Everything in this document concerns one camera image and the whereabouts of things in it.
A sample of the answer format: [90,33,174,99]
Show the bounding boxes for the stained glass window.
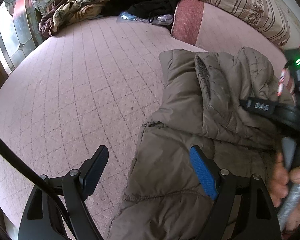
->
[0,0,44,75]

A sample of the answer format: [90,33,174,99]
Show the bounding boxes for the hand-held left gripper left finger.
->
[17,144,109,240]

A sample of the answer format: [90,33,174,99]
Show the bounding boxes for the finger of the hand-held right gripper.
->
[239,97,280,119]

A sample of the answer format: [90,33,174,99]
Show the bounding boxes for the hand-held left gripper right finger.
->
[189,145,282,240]

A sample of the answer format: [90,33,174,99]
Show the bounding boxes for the person's right hand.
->
[268,152,300,207]

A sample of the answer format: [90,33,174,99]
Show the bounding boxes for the pink quilted bed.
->
[0,4,290,233]

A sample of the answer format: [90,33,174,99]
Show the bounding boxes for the brown floral blanket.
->
[39,0,140,37]

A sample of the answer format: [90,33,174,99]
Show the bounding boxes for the black cable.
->
[0,126,70,240]

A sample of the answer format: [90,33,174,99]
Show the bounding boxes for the black clothes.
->
[100,0,183,25]

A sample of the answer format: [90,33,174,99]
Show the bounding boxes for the pink maroon bolster pillow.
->
[170,0,287,55]

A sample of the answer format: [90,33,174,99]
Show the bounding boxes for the clear blue plastic bag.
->
[119,11,173,26]

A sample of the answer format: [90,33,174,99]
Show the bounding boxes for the olive quilted hooded jacket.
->
[106,46,298,240]

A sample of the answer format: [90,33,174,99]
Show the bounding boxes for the red white striped cable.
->
[276,67,290,97]

